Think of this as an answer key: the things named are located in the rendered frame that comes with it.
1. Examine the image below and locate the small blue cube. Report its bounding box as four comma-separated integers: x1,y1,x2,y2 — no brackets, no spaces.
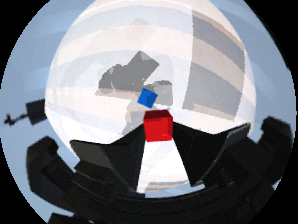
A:
137,88,158,109

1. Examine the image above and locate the red cube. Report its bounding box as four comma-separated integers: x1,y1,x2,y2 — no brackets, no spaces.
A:
144,109,173,143

